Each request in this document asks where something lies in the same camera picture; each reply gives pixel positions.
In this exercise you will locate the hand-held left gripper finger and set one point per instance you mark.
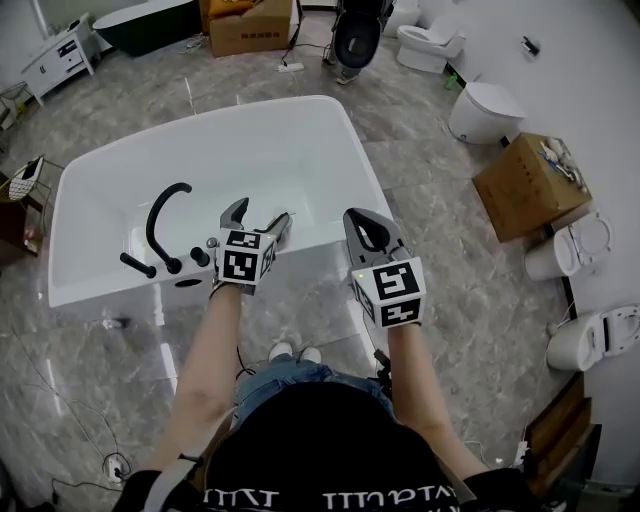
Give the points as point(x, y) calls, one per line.
point(280, 227)
point(231, 216)

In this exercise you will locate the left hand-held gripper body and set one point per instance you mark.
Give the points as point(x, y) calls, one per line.
point(242, 262)

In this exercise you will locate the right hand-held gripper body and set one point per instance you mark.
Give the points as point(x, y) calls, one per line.
point(392, 295)

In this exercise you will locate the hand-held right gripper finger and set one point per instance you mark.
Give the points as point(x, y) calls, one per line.
point(354, 245)
point(394, 240)

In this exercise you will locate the white bathtub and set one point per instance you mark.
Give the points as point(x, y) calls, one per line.
point(250, 150)

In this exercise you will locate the person's right forearm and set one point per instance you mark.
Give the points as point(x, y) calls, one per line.
point(420, 390)

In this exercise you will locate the person's left forearm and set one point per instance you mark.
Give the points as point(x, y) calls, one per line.
point(205, 375)

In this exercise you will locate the small shiny metal part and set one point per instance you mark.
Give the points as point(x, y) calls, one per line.
point(117, 323)

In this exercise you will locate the dark green bathtub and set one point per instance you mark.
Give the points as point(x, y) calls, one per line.
point(145, 27)

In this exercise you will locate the black waist-mounted device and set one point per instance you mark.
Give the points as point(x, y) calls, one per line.
point(384, 372)

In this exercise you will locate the black curved faucet spout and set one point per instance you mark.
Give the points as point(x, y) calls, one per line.
point(152, 225)

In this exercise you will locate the person's white shoe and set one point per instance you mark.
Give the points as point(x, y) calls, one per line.
point(280, 351)
point(311, 355)

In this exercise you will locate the black hand shower wand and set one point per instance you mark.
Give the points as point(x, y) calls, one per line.
point(137, 265)

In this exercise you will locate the person's denim shorts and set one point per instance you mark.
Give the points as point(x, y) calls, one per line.
point(280, 385)

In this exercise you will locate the brown cardboard box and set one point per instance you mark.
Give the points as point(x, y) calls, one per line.
point(520, 195)

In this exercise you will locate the white toilet with closed lid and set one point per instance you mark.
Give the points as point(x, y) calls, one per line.
point(482, 115)

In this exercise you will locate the white toilet with raised lid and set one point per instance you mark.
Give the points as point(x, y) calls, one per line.
point(550, 255)

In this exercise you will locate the person's black shirt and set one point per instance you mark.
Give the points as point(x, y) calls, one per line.
point(325, 450)

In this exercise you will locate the small green bottle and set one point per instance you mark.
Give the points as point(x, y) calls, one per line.
point(453, 81)

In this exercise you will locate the clutter of small bathroom items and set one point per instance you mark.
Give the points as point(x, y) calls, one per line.
point(560, 160)

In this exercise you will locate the large cardboard box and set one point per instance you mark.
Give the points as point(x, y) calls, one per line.
point(250, 32)

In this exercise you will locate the white toilet with black rim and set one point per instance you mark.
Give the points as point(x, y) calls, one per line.
point(575, 340)

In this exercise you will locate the white toilet with tank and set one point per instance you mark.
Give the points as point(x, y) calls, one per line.
point(425, 47)

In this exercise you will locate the white charger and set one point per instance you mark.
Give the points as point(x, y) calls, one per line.
point(523, 452)

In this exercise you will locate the orange cloth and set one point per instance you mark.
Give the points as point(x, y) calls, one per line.
point(220, 7)

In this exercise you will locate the wooden bench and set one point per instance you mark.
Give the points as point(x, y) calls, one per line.
point(560, 430)

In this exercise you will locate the dark wooden cabinet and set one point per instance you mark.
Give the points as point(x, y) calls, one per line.
point(12, 230)

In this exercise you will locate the white vanity cabinet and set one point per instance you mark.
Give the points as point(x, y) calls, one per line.
point(57, 60)

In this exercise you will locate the white power strip with plugs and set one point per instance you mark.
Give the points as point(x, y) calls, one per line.
point(114, 467)

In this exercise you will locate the black wall fixture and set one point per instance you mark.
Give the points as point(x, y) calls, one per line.
point(530, 46)

